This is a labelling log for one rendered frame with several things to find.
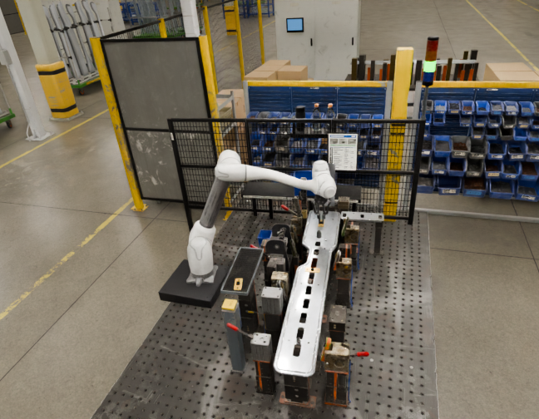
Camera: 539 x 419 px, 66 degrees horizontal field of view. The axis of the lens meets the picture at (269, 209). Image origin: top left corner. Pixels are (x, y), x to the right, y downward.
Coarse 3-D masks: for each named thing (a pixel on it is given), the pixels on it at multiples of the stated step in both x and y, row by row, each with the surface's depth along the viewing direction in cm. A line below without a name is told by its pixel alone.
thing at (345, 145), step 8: (328, 136) 303; (336, 136) 302; (344, 136) 301; (352, 136) 300; (328, 144) 306; (336, 144) 305; (344, 144) 304; (352, 144) 302; (328, 152) 310; (336, 152) 308; (344, 152) 307; (352, 152) 306; (328, 160) 313; (336, 160) 312; (344, 160) 310; (352, 160) 309; (336, 168) 315; (344, 168) 314; (352, 168) 312
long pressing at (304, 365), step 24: (312, 216) 290; (336, 216) 288; (312, 240) 266; (336, 240) 265; (312, 288) 227; (288, 312) 213; (312, 312) 213; (288, 336) 200; (312, 336) 199; (288, 360) 188; (312, 360) 187
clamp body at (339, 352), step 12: (336, 348) 184; (348, 348) 186; (324, 360) 186; (336, 360) 184; (348, 360) 182; (336, 372) 188; (348, 372) 187; (336, 384) 193; (324, 396) 205; (336, 396) 197; (348, 396) 198; (348, 408) 198
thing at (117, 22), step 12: (48, 0) 1255; (60, 0) 1244; (72, 0) 1233; (96, 0) 1211; (108, 0) 1204; (48, 12) 1276; (84, 12) 1243; (120, 12) 1257; (48, 24) 1297; (96, 24) 1250; (108, 24) 1240; (120, 24) 1262; (84, 36) 1282; (120, 36) 1267
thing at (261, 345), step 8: (256, 336) 194; (264, 336) 193; (256, 344) 190; (264, 344) 189; (256, 352) 194; (264, 352) 192; (272, 352) 199; (256, 360) 196; (264, 360) 195; (256, 368) 200; (264, 368) 199; (272, 368) 205; (256, 376) 203; (264, 376) 202; (272, 376) 204; (264, 384) 205; (272, 384) 205; (264, 392) 208; (272, 392) 207
